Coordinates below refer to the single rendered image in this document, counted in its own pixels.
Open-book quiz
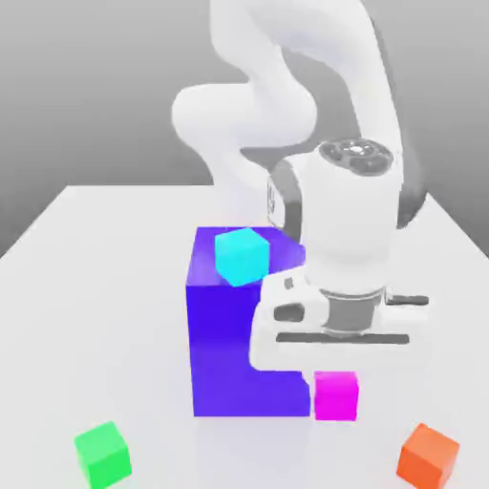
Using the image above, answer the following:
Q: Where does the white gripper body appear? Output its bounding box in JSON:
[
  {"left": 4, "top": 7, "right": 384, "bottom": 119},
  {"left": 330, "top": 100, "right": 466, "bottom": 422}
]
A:
[{"left": 247, "top": 323, "right": 424, "bottom": 374}]

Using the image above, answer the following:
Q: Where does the small magenta cube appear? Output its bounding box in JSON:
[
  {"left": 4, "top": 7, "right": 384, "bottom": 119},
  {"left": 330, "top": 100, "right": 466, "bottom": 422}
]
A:
[{"left": 313, "top": 371, "right": 360, "bottom": 422}]

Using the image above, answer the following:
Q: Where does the small cyan cube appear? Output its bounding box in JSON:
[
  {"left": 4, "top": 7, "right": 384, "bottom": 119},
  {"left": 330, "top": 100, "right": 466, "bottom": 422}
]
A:
[{"left": 214, "top": 226, "right": 271, "bottom": 288}]

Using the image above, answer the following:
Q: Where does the small orange cube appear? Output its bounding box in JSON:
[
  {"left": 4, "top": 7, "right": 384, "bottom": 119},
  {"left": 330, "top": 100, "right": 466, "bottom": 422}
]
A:
[{"left": 395, "top": 422, "right": 461, "bottom": 489}]

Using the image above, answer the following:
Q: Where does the small green cube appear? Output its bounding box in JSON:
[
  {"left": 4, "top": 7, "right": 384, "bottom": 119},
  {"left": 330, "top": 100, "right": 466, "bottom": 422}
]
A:
[{"left": 73, "top": 420, "right": 134, "bottom": 489}]

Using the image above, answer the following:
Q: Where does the large blue box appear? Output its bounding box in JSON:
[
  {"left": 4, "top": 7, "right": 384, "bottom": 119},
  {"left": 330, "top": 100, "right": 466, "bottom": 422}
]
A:
[{"left": 185, "top": 225, "right": 311, "bottom": 418}]

